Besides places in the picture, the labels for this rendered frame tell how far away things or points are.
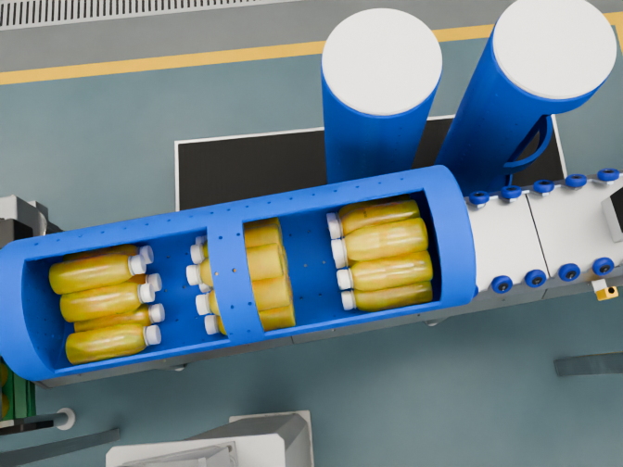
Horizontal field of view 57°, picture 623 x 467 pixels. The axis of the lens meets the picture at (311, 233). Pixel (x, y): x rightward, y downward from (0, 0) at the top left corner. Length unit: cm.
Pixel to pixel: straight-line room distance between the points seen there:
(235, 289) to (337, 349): 123
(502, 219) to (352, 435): 113
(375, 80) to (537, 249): 54
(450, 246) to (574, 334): 141
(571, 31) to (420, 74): 37
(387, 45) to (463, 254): 58
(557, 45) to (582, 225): 42
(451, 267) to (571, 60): 63
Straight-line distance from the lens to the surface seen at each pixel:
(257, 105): 252
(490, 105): 153
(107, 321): 128
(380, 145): 147
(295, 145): 226
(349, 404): 221
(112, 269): 119
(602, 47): 152
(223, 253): 102
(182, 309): 131
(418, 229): 109
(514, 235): 139
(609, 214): 145
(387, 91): 135
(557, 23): 152
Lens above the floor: 221
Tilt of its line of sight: 75 degrees down
